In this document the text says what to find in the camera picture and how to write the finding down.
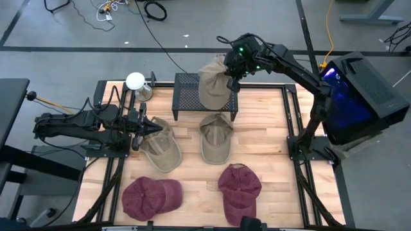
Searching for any black aluminium table frame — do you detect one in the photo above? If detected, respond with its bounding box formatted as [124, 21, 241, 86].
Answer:
[72, 80, 356, 231]

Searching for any grey desk base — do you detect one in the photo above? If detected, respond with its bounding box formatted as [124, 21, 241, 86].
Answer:
[19, 146, 87, 197]

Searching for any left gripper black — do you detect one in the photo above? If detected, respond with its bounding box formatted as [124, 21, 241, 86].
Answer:
[123, 102, 163, 151]

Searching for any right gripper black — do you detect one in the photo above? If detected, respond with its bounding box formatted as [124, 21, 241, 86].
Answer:
[223, 47, 254, 93]

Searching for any yellow extension cord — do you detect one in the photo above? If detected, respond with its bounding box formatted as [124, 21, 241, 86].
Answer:
[319, 0, 335, 71]

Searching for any white mushroom lamp metal base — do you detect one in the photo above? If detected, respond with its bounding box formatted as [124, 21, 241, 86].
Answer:
[125, 71, 153, 103]

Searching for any coiled black cable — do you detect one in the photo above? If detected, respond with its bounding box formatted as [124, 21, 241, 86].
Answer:
[143, 0, 168, 22]

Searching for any white cable bundle with adapters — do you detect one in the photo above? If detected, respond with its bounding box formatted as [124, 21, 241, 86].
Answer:
[95, 0, 129, 22]

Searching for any long black floor cable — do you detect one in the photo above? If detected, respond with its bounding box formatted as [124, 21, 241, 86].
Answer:
[134, 0, 189, 74]

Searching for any black perforated metal shelf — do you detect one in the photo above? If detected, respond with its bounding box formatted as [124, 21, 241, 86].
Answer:
[171, 73, 239, 122]

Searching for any tan baseball cap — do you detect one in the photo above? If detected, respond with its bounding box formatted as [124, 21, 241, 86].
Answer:
[138, 115, 183, 173]
[198, 112, 235, 166]
[198, 54, 232, 111]

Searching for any black cable bundle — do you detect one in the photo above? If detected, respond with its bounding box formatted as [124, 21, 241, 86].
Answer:
[383, 21, 411, 53]

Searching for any maroon baseball cap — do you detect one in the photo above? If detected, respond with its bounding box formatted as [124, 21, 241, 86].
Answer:
[218, 163, 263, 227]
[121, 176, 183, 222]

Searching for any thin yellow cable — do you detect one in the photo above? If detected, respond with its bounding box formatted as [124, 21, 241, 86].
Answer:
[34, 97, 75, 116]

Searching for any black computer case blue light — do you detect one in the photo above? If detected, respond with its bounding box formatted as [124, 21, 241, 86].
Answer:
[319, 51, 411, 147]

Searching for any grey desk leg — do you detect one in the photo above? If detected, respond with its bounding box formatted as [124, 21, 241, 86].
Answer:
[339, 0, 405, 26]

